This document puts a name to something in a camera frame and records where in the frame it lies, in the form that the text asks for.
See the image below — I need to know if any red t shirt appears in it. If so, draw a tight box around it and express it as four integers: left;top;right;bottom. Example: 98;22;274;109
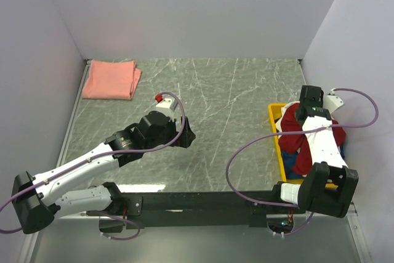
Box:
277;101;347;176

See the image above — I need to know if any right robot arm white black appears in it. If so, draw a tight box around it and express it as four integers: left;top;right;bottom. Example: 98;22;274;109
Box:
268;86;359;217

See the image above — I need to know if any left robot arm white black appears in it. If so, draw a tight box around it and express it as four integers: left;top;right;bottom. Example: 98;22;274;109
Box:
12;111;196;234

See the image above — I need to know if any yellow plastic bin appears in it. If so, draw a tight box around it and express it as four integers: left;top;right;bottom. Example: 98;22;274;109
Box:
268;103;347;188

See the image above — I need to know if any white t shirt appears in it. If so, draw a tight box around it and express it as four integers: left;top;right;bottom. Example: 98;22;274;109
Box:
274;116;283;132

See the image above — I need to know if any blue t shirt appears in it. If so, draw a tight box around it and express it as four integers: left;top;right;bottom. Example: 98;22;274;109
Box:
281;145;346;180

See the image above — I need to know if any folded pink t shirt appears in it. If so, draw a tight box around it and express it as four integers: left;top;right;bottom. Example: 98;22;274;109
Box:
82;60;142;100

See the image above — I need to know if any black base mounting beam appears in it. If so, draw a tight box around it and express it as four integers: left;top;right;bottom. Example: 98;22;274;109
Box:
104;192;289;229

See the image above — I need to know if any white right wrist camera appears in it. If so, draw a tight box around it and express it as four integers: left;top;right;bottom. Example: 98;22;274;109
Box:
323;89;344;114

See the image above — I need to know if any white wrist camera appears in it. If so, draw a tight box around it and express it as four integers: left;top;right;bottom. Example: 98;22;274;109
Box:
323;89;344;114
155;94;178;120

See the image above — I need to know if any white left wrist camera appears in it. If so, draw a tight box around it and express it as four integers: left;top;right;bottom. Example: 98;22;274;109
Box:
155;94;178;120

